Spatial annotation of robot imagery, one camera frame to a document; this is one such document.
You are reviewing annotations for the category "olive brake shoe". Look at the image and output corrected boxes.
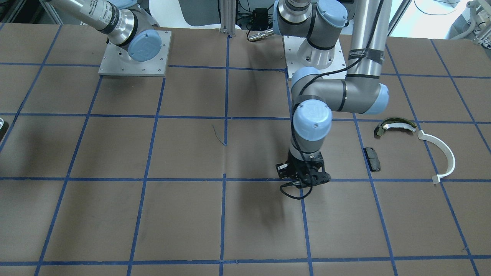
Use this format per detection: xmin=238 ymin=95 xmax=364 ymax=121
xmin=374 ymin=117 xmax=417 ymax=137

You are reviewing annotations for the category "silver metal cylinder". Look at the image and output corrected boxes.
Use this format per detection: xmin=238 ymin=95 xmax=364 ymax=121
xmin=247 ymin=28 xmax=275 ymax=42

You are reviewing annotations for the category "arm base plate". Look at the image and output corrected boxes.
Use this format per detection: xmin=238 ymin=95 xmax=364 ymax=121
xmin=283 ymin=36 xmax=347 ymax=81
xmin=99 ymin=30 xmax=172 ymax=77

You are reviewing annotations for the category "black brake pad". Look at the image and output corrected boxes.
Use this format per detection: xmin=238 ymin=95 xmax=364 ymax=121
xmin=363 ymin=147 xmax=381 ymax=172

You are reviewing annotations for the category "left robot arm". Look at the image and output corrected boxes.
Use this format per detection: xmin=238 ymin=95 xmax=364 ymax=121
xmin=273 ymin=0 xmax=391 ymax=189

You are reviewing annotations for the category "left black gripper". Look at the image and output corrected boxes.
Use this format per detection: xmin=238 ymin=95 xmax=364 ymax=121
xmin=286 ymin=152 xmax=331 ymax=188

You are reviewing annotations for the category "aluminium frame post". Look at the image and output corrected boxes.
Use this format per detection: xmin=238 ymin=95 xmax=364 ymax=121
xmin=219 ymin=0 xmax=236 ymax=37

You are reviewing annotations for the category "white curved plastic part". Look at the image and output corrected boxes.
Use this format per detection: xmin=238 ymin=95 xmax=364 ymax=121
xmin=417 ymin=130 xmax=456 ymax=184

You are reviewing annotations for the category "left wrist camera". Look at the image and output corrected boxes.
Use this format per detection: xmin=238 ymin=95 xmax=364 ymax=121
xmin=275 ymin=163 xmax=291 ymax=179

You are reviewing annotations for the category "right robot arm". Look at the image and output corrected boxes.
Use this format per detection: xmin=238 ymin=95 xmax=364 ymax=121
xmin=47 ymin=0 xmax=162 ymax=62

